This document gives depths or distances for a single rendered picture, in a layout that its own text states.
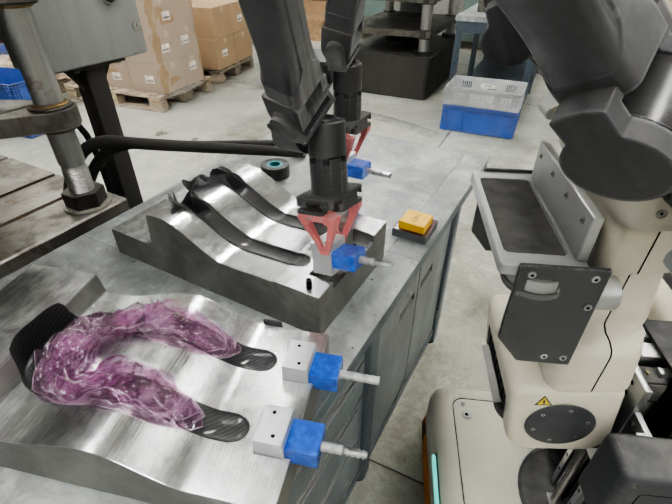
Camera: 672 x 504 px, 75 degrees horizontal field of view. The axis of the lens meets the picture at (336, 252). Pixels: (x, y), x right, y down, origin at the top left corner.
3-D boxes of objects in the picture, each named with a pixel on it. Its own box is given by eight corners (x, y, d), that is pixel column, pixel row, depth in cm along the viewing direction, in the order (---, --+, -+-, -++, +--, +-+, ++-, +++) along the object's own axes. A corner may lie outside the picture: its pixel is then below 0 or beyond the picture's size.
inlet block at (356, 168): (394, 182, 96) (396, 159, 93) (385, 191, 92) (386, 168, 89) (342, 171, 101) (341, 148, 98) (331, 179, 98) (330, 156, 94)
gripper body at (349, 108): (321, 131, 89) (320, 93, 85) (345, 116, 96) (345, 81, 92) (349, 136, 86) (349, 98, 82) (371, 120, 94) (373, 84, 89)
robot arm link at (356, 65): (356, 62, 80) (366, 55, 85) (322, 59, 83) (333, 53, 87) (355, 100, 85) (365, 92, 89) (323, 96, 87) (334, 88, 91)
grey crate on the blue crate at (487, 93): (524, 100, 370) (529, 82, 361) (518, 115, 340) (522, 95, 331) (452, 91, 391) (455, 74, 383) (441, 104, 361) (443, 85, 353)
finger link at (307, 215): (299, 257, 70) (294, 200, 66) (322, 240, 75) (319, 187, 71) (336, 264, 66) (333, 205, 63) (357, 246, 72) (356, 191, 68)
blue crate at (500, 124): (518, 124, 383) (524, 99, 370) (511, 141, 352) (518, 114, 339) (449, 114, 404) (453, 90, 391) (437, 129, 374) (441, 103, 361)
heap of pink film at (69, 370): (248, 337, 66) (241, 298, 61) (192, 446, 52) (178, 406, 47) (96, 311, 70) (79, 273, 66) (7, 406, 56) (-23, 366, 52)
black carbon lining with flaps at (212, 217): (345, 236, 86) (345, 193, 80) (300, 282, 75) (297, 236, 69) (211, 194, 100) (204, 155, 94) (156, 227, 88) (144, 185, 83)
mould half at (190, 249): (383, 257, 92) (388, 201, 84) (319, 338, 73) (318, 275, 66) (204, 200, 112) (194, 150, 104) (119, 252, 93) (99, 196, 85)
